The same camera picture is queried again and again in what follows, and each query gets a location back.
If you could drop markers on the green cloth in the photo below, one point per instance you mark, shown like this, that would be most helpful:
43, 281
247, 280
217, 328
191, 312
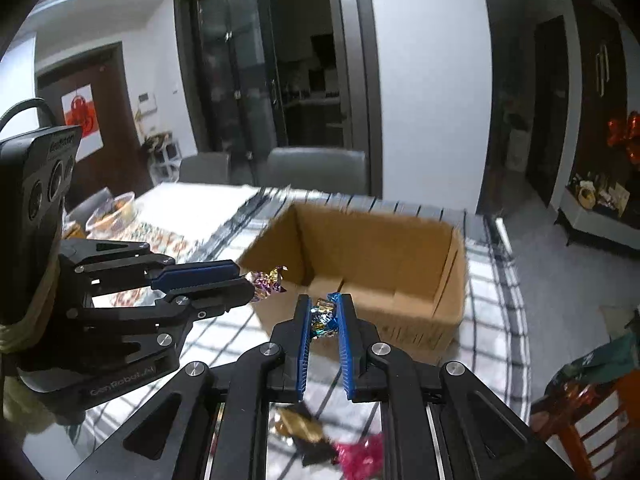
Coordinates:
605, 365

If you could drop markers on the white low cabinet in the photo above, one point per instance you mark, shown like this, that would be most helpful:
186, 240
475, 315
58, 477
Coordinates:
600, 227

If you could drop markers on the white storage rack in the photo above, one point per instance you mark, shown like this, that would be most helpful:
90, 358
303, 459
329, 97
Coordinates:
165, 160

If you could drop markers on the wide grey dining chair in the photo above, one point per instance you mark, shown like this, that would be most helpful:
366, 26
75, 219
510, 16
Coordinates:
312, 170

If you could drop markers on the purple gold foil candy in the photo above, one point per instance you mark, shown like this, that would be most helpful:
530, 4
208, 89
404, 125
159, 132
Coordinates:
265, 282

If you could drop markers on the brown cardboard box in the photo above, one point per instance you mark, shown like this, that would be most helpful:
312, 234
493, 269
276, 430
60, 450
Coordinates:
400, 310

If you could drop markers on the pink foil candy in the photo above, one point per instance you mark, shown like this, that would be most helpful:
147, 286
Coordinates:
357, 457

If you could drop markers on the red white door poster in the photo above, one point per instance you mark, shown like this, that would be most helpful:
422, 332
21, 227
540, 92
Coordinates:
82, 120

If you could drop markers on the narrow grey dining chair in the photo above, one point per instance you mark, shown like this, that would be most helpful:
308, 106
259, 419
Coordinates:
202, 170

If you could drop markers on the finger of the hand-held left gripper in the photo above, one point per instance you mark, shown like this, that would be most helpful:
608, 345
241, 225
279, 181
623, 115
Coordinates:
220, 297
195, 272

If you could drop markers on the dark wooden room door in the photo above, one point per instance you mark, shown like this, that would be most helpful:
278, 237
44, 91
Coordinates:
550, 110

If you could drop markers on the clear snack bowl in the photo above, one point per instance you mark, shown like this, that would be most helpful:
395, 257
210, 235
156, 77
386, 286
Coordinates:
112, 212

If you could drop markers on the white wall intercom panel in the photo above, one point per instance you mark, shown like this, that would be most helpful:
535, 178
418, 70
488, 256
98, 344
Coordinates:
146, 102

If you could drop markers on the white hallway box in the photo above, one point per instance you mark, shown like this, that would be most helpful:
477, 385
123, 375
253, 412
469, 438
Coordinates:
518, 150

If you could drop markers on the black white checked tablecloth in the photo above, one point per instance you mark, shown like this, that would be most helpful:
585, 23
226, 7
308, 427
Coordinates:
495, 310

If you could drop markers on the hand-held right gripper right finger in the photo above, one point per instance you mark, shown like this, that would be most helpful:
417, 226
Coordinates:
345, 355

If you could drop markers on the floral patterned table mat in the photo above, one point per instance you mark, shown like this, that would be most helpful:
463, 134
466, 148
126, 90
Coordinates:
155, 245

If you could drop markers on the person's left hand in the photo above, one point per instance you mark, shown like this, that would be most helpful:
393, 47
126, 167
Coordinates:
35, 305

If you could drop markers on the multicoloured foil candy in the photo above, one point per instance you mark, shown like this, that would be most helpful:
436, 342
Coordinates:
322, 322

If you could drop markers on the red foil balloons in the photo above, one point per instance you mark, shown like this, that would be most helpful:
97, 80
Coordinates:
622, 135

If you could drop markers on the dark framed sliding glass door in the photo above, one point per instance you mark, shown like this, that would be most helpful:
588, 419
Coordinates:
235, 60

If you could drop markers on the dark wooden wardrobe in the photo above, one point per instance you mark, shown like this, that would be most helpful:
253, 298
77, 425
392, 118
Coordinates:
595, 110

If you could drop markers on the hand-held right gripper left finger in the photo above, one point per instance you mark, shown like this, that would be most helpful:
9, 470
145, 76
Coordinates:
303, 340

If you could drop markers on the black wrapped candy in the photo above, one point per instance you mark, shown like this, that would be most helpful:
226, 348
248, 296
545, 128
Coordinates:
316, 452

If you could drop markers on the orange wooden chair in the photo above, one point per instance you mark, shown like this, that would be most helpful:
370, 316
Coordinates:
610, 420

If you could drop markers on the brown entrance door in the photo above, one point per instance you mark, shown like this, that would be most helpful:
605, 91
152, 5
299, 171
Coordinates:
117, 125

